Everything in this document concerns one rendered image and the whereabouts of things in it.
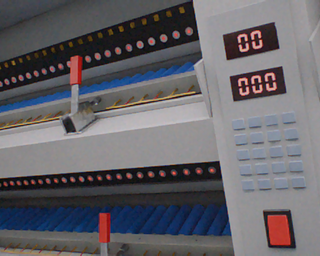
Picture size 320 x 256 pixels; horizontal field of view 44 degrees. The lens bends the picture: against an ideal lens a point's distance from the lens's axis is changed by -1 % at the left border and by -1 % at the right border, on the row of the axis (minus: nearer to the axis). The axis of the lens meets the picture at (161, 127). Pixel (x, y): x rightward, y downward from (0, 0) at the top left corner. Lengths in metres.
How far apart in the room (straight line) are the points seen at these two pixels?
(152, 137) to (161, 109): 0.05
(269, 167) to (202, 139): 0.07
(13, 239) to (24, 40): 0.37
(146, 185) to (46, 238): 0.17
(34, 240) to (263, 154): 0.42
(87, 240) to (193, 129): 0.27
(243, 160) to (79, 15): 0.45
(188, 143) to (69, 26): 0.41
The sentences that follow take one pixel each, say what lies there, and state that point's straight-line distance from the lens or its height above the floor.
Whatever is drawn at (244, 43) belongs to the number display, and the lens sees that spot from 0.35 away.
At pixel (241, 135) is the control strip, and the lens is 0.35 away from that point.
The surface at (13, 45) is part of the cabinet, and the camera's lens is 0.84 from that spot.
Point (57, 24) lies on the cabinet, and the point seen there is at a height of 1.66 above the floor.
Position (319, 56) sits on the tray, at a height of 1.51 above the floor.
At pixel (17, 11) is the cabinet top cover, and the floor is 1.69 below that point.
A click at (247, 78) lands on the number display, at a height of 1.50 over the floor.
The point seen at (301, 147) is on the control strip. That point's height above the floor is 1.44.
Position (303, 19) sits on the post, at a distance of 0.34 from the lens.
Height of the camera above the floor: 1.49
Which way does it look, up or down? 3 degrees down
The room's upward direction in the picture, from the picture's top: 10 degrees counter-clockwise
